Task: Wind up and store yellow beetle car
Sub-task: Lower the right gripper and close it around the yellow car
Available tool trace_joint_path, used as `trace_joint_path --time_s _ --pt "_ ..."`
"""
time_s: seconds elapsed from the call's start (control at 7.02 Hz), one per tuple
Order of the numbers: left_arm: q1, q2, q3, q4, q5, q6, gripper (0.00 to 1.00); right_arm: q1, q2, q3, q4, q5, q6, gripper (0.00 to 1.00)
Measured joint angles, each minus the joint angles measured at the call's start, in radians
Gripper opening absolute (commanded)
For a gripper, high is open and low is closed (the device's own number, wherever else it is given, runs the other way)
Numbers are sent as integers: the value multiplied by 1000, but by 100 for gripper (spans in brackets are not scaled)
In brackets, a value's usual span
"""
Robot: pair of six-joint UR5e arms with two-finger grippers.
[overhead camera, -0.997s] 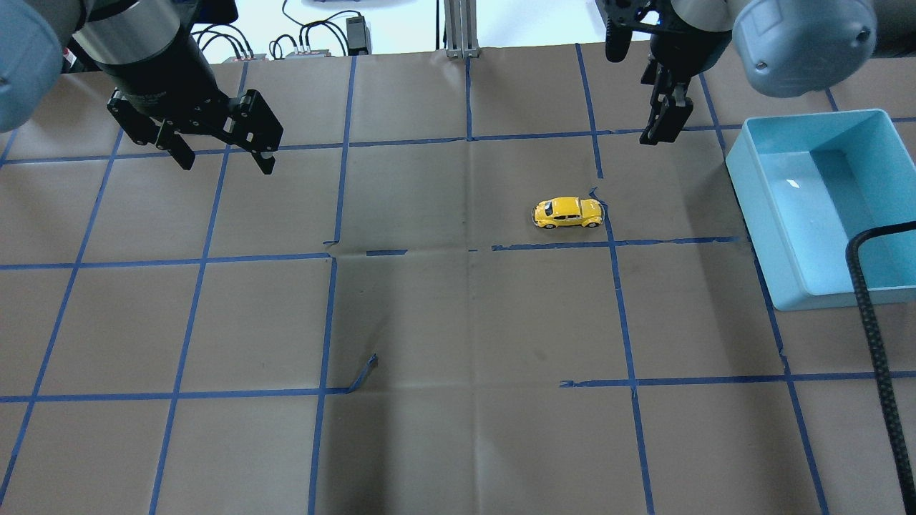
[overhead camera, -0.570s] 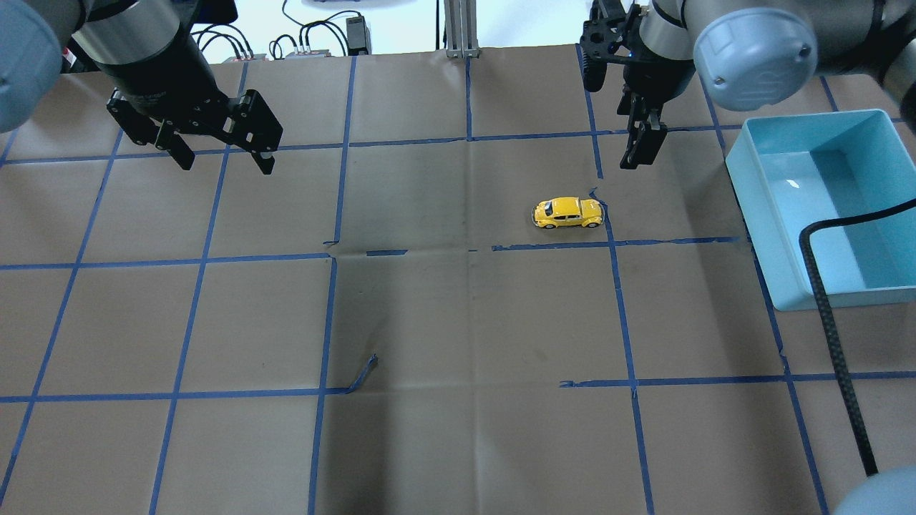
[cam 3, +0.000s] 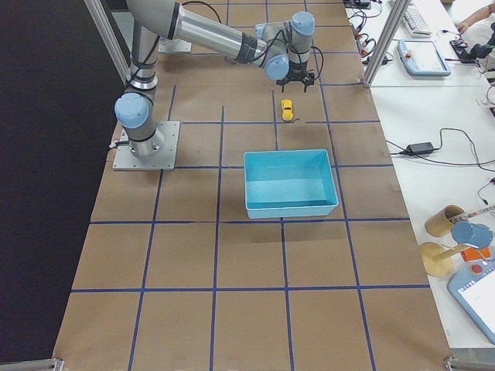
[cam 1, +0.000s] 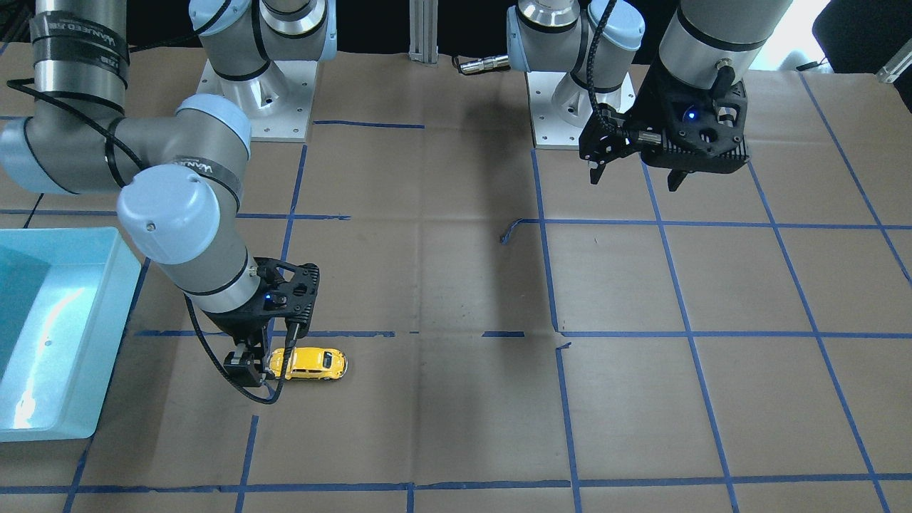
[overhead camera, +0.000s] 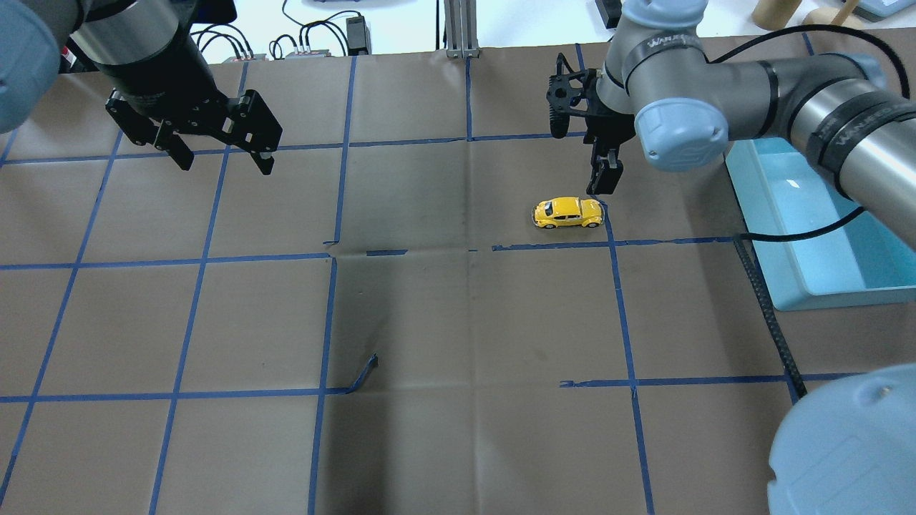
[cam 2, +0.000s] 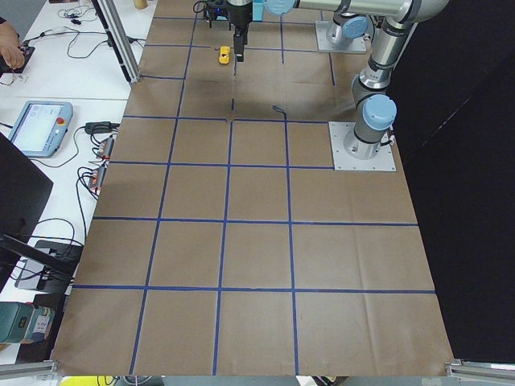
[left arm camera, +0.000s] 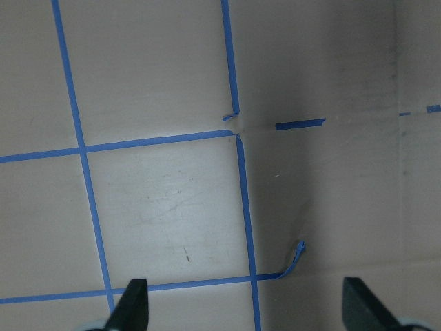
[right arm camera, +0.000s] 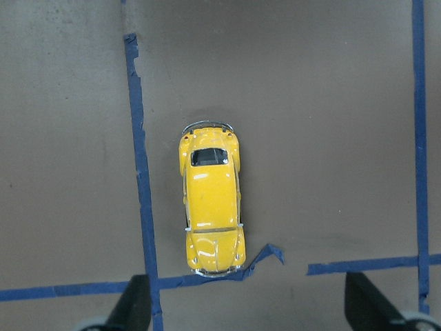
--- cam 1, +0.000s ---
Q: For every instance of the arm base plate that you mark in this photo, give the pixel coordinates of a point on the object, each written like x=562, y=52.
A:
x=559, y=110
x=278, y=103

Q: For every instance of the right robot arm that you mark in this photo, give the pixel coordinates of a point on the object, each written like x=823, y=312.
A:
x=178, y=180

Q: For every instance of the yellow beetle toy car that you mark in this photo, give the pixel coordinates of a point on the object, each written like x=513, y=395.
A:
x=316, y=363

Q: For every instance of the silver cable connector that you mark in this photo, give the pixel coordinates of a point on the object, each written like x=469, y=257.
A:
x=488, y=64

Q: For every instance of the light blue plastic bin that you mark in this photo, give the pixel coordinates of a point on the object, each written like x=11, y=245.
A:
x=66, y=294

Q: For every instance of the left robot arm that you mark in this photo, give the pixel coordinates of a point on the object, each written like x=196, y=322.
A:
x=597, y=43

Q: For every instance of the aluminium frame post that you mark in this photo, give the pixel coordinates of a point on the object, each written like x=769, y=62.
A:
x=422, y=47

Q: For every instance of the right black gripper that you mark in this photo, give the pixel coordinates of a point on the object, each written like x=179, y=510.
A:
x=240, y=327

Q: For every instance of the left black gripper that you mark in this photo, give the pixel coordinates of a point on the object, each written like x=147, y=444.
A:
x=656, y=105

